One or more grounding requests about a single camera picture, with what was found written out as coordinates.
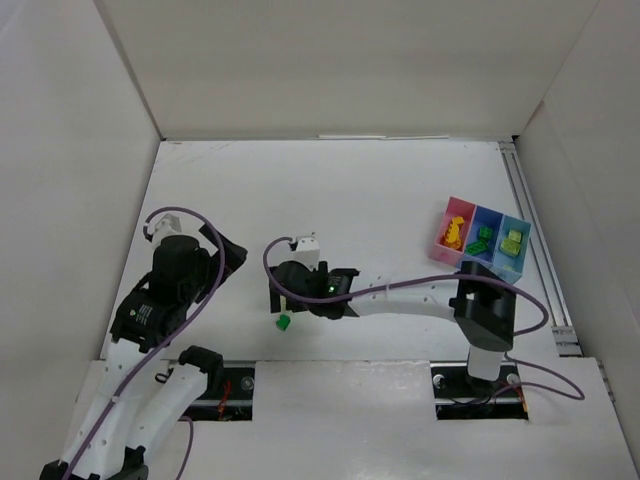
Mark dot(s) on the green lego plate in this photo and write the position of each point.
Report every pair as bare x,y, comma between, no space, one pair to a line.
477,247

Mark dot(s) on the orange long lego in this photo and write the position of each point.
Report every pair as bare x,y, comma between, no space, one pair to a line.
453,229

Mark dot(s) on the blue container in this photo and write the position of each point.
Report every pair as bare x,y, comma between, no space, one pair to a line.
507,268

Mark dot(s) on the pink container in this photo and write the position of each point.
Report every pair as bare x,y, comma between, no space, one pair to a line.
455,207

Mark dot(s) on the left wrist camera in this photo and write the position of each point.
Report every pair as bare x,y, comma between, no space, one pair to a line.
168,225

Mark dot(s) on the aluminium rail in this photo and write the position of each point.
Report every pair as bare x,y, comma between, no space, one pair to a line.
565,337

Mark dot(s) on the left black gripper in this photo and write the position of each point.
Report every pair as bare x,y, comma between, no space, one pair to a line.
226,251

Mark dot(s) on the purple container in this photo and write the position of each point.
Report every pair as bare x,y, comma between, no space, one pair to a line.
483,217

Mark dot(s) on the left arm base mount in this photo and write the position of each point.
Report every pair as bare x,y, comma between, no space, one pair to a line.
228,397

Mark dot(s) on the green square lego brick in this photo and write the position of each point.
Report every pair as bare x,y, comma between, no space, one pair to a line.
485,233

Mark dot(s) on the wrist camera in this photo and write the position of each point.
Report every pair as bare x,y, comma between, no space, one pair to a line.
168,225
306,251

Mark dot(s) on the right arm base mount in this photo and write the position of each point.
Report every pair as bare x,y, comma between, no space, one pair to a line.
458,396

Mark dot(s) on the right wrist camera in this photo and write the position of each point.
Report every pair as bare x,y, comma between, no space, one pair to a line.
306,251

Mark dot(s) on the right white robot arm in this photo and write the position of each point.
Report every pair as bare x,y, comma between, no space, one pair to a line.
473,298

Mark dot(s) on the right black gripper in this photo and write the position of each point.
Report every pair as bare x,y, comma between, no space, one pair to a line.
275,298

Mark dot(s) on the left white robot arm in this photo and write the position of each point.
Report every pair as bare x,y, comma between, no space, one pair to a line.
119,433

